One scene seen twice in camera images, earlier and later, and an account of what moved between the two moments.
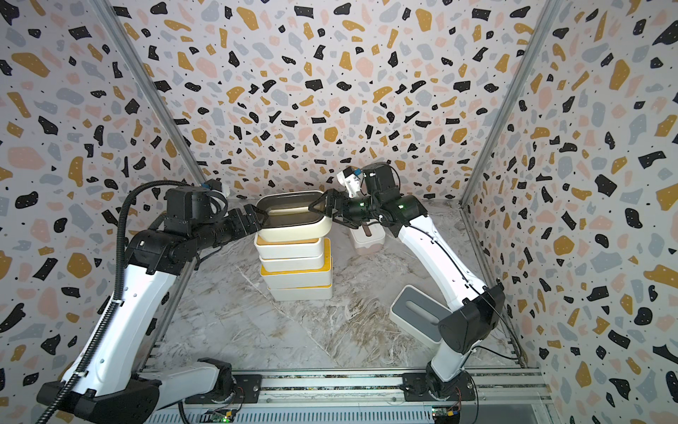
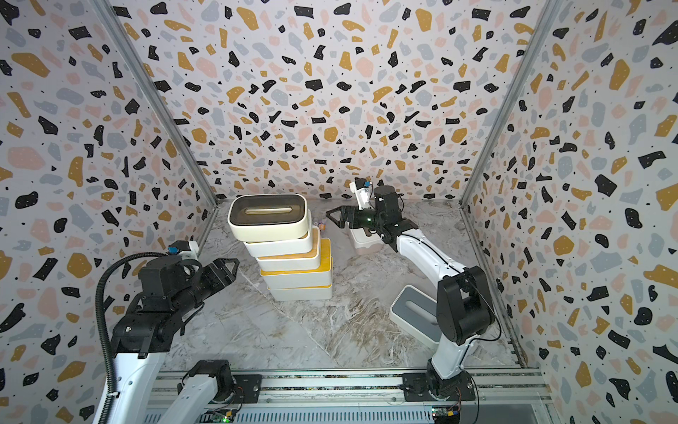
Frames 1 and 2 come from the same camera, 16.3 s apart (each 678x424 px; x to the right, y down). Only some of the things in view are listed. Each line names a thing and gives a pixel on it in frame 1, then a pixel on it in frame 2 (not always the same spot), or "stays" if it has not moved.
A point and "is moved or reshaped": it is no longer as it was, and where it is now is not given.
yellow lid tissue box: [305, 292] stays
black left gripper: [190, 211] → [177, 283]
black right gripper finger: [330, 195] → [347, 211]
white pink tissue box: [369, 238] stays
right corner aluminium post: [553, 8] stays
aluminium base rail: [374, 397] stays
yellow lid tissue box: [297, 279] stays
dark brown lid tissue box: [290, 216] is moved or reshaped
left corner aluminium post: [151, 87] stays
